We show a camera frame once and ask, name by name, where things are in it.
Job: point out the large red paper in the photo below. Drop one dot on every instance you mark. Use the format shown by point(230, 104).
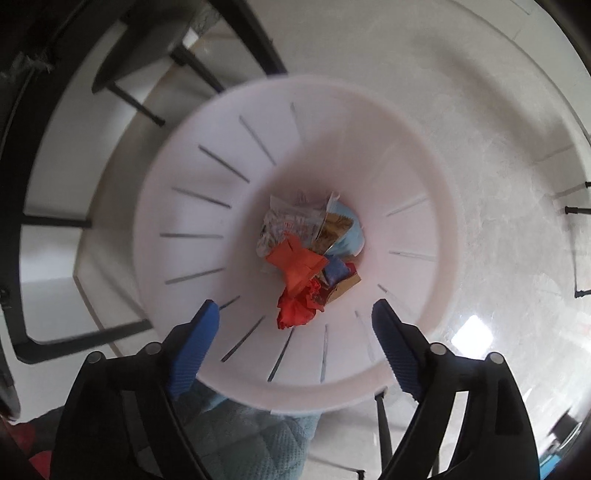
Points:
point(295, 311)

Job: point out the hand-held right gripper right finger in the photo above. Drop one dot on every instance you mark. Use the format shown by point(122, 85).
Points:
point(397, 350)

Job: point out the blue face mask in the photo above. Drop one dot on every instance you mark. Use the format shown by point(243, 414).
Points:
point(353, 240)

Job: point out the red garment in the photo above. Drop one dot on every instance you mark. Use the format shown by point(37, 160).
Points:
point(34, 445)

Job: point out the blue wrapper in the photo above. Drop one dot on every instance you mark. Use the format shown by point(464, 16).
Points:
point(334, 270)

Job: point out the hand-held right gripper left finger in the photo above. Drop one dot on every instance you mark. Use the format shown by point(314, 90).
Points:
point(196, 350)

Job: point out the black metal chair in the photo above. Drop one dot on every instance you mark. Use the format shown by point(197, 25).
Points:
point(579, 210)

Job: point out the brown gold snack wrapper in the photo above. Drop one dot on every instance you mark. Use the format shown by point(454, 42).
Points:
point(334, 226)

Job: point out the orange paper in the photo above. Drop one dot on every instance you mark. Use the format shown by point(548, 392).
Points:
point(295, 261)

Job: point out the black metal chair frame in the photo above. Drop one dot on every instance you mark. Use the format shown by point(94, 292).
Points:
point(14, 277)

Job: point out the clear plastic wrapper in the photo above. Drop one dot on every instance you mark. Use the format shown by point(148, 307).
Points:
point(281, 226)

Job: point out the black metal leg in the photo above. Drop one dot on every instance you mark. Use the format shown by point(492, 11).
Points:
point(384, 434)

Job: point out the light blue quilted cloth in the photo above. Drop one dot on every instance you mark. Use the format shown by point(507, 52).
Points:
point(258, 438)

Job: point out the white slotted waste bin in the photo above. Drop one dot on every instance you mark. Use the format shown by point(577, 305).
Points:
point(207, 184)

